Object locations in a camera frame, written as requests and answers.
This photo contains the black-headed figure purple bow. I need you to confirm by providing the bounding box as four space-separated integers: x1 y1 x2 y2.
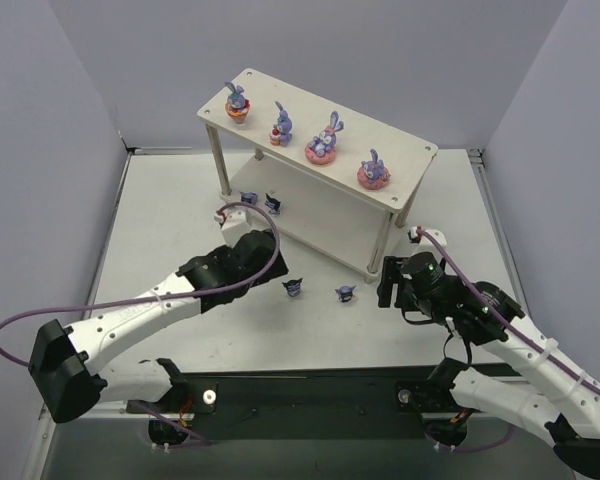
282 278 303 298

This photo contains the purple imp figure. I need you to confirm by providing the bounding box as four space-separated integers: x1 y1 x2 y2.
240 191 258 205

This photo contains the black imp figure front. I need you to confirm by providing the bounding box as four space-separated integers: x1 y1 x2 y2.
264 193 281 216

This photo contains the purple-headed figure black bow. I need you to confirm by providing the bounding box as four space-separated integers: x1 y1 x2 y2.
335 285 356 303

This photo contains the purple bunny with red cake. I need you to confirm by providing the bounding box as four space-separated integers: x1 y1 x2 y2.
269 101 293 147

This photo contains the large bunny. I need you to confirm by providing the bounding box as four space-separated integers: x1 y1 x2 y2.
304 111 344 166

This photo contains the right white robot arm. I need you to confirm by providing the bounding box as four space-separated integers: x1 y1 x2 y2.
377 251 600 479

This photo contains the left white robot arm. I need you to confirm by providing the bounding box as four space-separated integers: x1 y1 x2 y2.
28 229 288 423

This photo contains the light wooden two-tier shelf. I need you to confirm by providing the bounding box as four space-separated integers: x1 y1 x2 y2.
197 69 438 282

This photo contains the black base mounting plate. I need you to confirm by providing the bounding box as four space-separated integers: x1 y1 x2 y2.
124 367 486 441

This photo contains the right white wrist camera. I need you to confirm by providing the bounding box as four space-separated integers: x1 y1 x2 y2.
408 226 447 260

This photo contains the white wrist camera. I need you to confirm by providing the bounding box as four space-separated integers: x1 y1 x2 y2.
408 226 447 260
214 207 252 247

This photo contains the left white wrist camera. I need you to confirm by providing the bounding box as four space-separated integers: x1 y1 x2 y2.
214 207 252 247

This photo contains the black loop cable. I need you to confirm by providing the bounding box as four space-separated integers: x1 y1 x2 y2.
442 329 474 366

